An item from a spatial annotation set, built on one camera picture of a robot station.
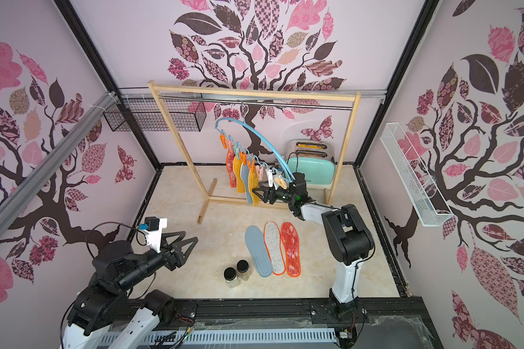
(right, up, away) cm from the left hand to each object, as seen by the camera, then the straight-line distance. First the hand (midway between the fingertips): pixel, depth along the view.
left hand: (190, 242), depth 64 cm
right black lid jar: (+15, -13, +10) cm, 22 cm away
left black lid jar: (+11, -14, +8) cm, 20 cm away
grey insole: (+15, +23, +17) cm, 32 cm away
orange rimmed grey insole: (+26, -8, +26) cm, 37 cm away
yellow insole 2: (+18, +18, +19) cm, 32 cm away
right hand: (+19, +16, +24) cm, 35 cm away
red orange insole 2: (+7, +27, +25) cm, 38 cm away
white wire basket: (+73, +19, +6) cm, 76 cm away
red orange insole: (+34, -8, +26) cm, 43 cm away
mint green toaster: (+46, +30, +37) cm, 66 cm away
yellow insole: (+11, +24, +21) cm, 34 cm away
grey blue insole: (+18, -8, +26) cm, 33 cm away
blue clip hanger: (+26, +20, +10) cm, 34 cm away
